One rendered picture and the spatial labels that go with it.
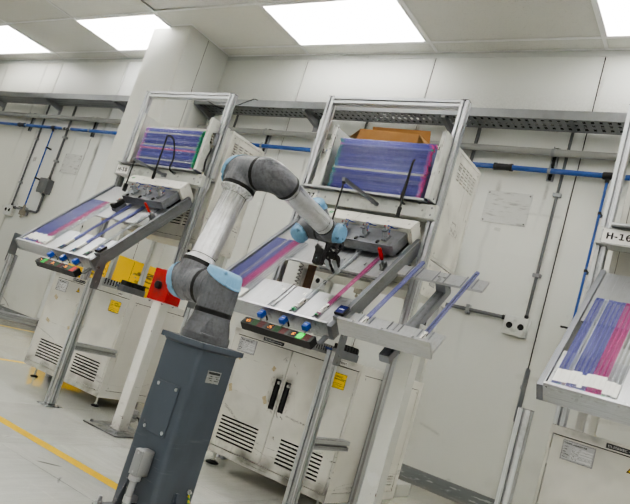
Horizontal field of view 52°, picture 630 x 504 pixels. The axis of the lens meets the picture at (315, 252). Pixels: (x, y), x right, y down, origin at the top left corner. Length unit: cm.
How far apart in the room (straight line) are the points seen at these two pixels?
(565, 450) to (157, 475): 131
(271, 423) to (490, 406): 172
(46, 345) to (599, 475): 294
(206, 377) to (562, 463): 120
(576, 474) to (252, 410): 134
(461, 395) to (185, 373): 258
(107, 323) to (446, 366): 210
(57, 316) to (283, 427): 171
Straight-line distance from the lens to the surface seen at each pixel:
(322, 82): 556
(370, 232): 289
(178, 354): 196
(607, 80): 465
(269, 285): 273
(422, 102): 319
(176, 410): 194
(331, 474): 270
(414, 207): 292
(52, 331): 401
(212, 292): 196
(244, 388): 296
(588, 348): 223
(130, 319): 361
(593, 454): 236
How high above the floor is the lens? 63
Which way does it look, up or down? 8 degrees up
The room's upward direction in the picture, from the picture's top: 17 degrees clockwise
